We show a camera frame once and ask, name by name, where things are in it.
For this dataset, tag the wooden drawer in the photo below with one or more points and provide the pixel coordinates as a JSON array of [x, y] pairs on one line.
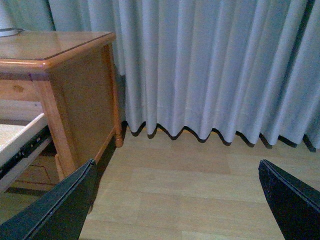
[[41, 174], [24, 134]]

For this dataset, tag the wooden nightstand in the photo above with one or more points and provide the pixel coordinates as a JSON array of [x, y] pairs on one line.
[[72, 75]]

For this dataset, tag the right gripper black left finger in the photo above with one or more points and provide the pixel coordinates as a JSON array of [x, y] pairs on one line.
[[60, 213]]

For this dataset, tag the white cylindrical air purifier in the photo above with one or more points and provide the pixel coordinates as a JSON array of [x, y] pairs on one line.
[[7, 27]]

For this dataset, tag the grey curtain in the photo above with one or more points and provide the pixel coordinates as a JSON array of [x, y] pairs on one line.
[[235, 66]]

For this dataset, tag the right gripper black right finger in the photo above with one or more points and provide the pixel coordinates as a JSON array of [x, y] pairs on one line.
[[294, 204]]

